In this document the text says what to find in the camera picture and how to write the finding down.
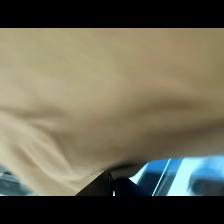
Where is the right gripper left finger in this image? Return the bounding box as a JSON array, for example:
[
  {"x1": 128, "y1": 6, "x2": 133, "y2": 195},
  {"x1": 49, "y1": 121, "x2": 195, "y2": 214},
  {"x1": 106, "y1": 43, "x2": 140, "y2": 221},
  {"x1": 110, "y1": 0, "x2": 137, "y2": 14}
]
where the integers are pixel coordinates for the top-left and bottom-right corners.
[{"x1": 75, "y1": 170, "x2": 114, "y2": 197}]

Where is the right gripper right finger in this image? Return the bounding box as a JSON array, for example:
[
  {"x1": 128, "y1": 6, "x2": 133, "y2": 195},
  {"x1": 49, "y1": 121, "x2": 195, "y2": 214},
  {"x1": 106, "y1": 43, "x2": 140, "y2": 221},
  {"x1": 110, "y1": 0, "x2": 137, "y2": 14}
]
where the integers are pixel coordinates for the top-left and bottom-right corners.
[{"x1": 113, "y1": 177, "x2": 150, "y2": 197}]

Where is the beige shirt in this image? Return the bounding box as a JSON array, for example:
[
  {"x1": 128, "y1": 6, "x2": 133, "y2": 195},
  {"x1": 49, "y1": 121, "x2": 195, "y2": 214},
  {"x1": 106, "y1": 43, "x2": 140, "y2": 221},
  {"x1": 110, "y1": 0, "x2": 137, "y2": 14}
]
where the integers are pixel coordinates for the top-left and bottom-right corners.
[{"x1": 0, "y1": 28, "x2": 224, "y2": 197}]

